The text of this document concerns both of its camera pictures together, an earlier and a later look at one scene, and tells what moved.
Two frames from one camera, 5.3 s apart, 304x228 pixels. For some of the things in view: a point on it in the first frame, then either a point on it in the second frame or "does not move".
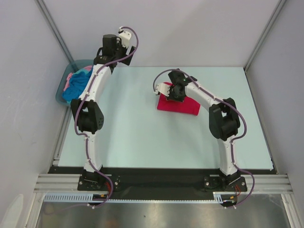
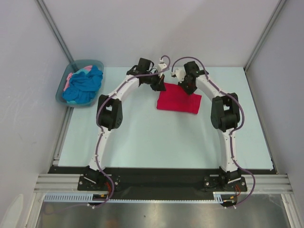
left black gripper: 123,49 to 159,86
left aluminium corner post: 56,32 does not move
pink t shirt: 90,67 does not move
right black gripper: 173,95 to 188,85
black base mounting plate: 159,183 does not move
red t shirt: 188,106 does not move
